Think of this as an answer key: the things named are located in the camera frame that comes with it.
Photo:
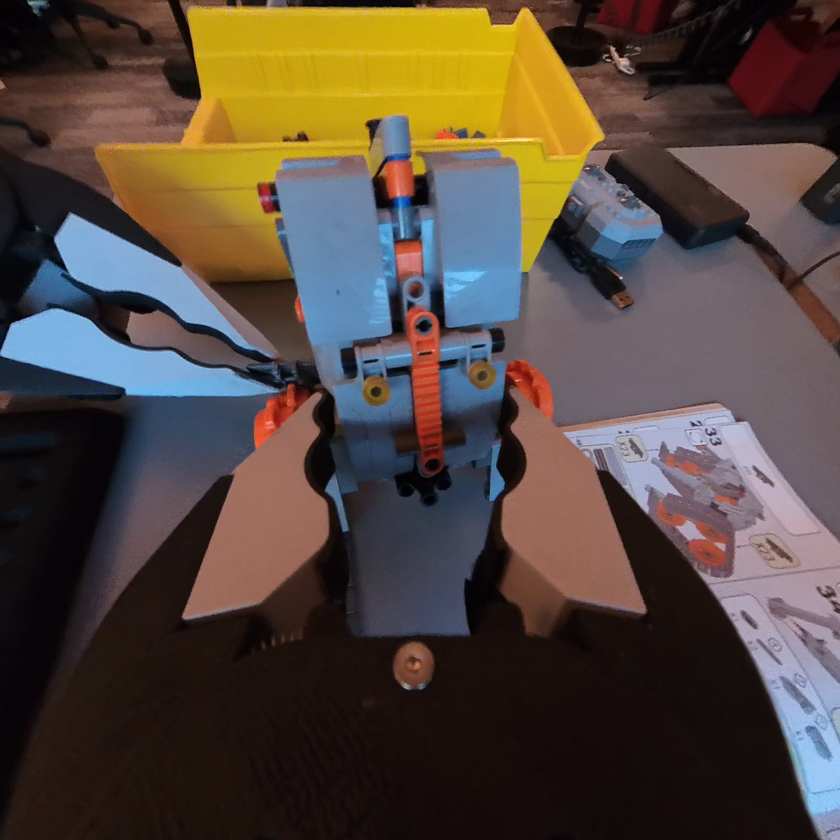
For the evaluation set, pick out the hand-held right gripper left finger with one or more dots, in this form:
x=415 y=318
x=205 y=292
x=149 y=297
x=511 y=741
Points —
x=262 y=538

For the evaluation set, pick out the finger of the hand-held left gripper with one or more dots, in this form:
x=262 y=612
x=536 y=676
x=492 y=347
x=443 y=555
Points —
x=164 y=282
x=131 y=367

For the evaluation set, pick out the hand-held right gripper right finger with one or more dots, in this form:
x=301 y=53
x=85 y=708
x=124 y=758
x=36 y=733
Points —
x=564 y=538

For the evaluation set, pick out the grey orange toy brick vehicle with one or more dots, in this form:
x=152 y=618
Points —
x=328 y=249

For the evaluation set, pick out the grey desk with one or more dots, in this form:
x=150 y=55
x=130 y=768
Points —
x=689 y=341

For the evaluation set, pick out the yellow plastic storage bin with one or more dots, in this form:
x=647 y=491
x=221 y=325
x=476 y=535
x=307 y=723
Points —
x=197 y=210

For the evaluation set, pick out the white instruction booklet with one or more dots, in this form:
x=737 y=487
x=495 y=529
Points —
x=722 y=525

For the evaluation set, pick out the black perforated chair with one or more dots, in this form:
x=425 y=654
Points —
x=52 y=525

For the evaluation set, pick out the pile of loose toy bricks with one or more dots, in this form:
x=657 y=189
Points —
x=453 y=134

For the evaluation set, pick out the grey toy battery box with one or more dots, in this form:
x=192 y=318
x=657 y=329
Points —
x=610 y=216

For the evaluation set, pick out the black power adapter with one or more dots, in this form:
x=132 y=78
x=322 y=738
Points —
x=676 y=197

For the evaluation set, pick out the grey Fanttik tool case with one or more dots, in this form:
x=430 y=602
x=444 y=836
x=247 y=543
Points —
x=823 y=180

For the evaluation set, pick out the red bag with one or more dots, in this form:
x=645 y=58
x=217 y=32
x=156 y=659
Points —
x=781 y=65

